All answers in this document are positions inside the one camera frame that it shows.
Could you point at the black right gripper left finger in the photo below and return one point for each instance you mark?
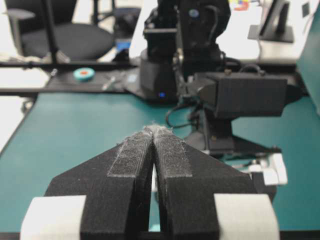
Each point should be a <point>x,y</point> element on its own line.
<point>105,198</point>

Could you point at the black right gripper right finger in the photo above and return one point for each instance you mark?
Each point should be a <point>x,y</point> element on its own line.
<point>201,198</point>

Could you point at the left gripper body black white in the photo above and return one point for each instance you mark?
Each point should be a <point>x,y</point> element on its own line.
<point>215,137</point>

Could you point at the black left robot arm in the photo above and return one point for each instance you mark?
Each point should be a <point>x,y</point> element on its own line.
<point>183,62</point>

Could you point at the black monitor stand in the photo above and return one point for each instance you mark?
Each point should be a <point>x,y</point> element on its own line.
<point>273,25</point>

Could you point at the teal tape roll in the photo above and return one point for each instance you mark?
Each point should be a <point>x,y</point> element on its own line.
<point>84,74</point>

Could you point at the black office chair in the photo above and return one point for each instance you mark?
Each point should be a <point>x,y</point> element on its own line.
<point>78,41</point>

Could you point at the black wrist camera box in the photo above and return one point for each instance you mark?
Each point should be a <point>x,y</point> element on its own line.
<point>240,94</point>

